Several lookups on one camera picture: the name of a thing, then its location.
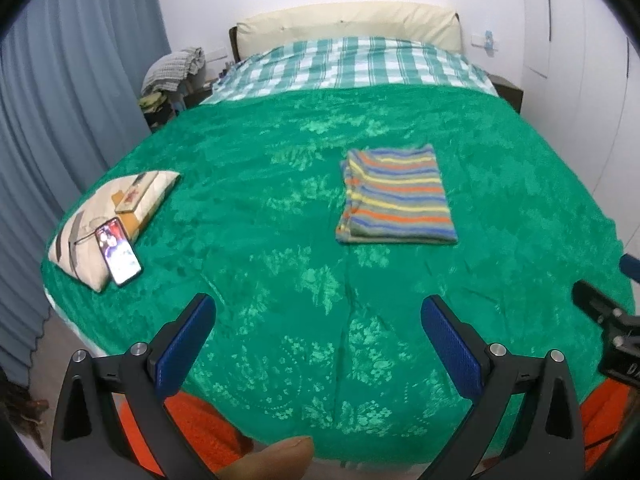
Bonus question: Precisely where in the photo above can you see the grey checked cloth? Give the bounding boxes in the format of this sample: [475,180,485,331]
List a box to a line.
[141,47,206,96]

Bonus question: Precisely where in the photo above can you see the yellow-green clothes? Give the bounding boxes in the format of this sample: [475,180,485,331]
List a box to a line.
[139,91,173,112]

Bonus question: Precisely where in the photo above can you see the beige patterned pillow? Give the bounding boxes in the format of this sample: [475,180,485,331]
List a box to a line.
[48,170,181,293]

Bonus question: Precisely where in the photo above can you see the striped knitted sweater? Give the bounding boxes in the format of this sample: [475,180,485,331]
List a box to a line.
[336,143,459,246]

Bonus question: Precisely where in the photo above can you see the white wall socket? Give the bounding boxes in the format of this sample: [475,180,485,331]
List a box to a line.
[470,30,501,53]

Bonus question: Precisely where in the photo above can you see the green floral bedspread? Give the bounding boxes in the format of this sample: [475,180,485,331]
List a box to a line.
[40,85,636,466]

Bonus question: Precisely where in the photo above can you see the white wardrobe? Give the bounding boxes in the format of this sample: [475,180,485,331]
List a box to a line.
[520,0,640,241]

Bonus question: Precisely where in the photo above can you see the black smartphone with lit screen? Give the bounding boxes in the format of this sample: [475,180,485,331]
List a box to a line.
[95,217,143,287]

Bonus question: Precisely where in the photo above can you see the beige patterned phone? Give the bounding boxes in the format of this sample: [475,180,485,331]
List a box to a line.
[115,172,161,213]

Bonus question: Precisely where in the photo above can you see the dark wooden nightstand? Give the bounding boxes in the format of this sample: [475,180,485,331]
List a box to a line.
[487,74,524,115]

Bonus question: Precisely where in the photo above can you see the blue-grey curtain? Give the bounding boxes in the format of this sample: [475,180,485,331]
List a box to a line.
[0,0,173,386]

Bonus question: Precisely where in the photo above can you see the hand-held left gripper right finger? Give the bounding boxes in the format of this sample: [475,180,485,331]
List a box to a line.
[421,295,587,480]

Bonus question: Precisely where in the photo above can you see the orange rug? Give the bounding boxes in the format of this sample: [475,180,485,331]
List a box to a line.
[115,377,631,476]

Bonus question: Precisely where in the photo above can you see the cream padded headboard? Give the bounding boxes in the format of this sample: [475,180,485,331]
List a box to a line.
[230,2,463,61]

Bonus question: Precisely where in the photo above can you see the green checked bed sheet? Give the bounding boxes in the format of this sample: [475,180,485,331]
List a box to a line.
[200,36,498,106]

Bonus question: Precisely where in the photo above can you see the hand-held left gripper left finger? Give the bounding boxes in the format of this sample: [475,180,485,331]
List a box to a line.
[51,293,218,480]

